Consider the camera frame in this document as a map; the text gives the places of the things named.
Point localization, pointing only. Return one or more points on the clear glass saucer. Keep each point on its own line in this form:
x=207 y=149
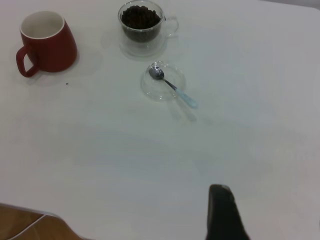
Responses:
x=142 y=51

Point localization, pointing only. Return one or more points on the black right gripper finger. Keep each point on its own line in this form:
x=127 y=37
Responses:
x=225 y=217

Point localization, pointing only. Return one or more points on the red ceramic mug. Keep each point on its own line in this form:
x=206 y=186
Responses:
x=55 y=52

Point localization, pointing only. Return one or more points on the dark coffee beans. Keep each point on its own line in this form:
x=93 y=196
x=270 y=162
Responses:
x=140 y=22

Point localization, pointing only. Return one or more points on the clear glass cup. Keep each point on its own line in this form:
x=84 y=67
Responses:
x=165 y=27

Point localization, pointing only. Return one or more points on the clear round glass lid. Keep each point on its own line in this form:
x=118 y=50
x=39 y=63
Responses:
x=152 y=91

